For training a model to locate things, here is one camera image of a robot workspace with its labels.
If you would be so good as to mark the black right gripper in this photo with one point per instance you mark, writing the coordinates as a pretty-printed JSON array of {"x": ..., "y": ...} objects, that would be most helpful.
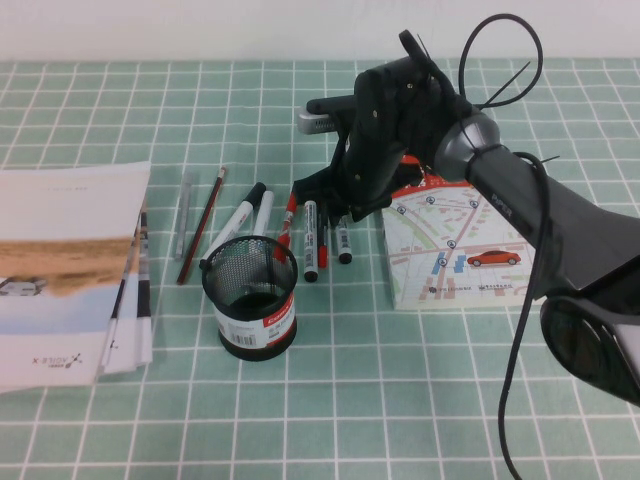
[{"x": 390, "y": 125}]

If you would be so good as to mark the white marker with black cap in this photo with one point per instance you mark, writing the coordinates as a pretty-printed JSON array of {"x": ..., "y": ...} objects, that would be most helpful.
[
  {"x": 237, "y": 220},
  {"x": 344, "y": 245},
  {"x": 310, "y": 240}
]

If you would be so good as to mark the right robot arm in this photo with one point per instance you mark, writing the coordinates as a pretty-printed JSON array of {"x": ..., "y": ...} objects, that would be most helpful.
[{"x": 550, "y": 225}]

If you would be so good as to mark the red and black pen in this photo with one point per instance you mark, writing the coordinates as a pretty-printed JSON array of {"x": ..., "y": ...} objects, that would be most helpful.
[{"x": 323, "y": 255}]

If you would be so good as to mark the red gel pen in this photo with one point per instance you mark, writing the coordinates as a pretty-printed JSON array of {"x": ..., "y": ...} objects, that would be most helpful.
[{"x": 286, "y": 222}]

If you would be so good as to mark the all-white marker pen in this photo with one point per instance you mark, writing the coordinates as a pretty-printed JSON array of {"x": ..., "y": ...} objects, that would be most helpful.
[{"x": 262, "y": 215}]

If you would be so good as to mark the black mesh pen holder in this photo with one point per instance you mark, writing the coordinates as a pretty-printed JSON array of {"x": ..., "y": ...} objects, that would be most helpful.
[{"x": 250, "y": 340}]

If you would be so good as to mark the red map-cover book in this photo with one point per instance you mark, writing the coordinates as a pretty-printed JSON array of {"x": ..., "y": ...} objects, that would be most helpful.
[{"x": 450, "y": 270}]

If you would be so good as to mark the red and black pencil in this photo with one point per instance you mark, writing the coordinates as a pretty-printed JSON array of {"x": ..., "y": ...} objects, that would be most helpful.
[{"x": 200, "y": 230}]

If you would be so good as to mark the green checked tablecloth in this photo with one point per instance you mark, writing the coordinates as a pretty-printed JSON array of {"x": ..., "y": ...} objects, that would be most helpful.
[{"x": 350, "y": 400}]

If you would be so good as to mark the brochure with dark stripes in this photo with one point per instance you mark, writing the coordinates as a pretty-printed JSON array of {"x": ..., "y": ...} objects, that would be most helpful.
[{"x": 143, "y": 250}]

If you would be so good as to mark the white brochure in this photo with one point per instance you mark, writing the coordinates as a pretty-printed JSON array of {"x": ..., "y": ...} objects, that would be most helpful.
[{"x": 127, "y": 345}]

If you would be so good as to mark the stack of brochures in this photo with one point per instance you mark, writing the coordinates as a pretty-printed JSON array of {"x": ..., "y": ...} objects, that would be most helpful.
[{"x": 60, "y": 250}]

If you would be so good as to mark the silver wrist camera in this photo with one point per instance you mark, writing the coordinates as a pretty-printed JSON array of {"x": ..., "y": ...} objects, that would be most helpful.
[{"x": 320, "y": 123}]

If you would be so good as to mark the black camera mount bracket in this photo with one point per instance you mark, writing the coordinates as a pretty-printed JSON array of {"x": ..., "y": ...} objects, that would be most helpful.
[{"x": 330, "y": 105}]

